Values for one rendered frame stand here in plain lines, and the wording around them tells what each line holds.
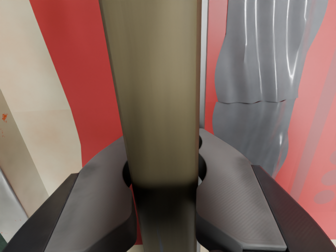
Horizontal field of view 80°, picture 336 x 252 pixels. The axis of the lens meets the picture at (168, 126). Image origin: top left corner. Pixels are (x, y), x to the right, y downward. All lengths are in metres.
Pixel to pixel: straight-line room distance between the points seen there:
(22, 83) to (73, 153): 0.08
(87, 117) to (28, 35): 0.08
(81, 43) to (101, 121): 0.07
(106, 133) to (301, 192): 0.22
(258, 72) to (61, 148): 0.19
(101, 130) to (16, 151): 0.08
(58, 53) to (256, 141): 0.19
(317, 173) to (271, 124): 0.09
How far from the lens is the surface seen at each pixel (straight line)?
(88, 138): 0.21
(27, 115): 0.22
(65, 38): 0.19
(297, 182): 0.27
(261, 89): 0.19
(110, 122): 0.20
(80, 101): 0.20
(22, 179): 0.24
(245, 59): 0.17
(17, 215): 0.26
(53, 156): 0.24
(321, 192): 0.30
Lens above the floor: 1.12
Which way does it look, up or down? 62 degrees down
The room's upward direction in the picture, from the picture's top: 180 degrees clockwise
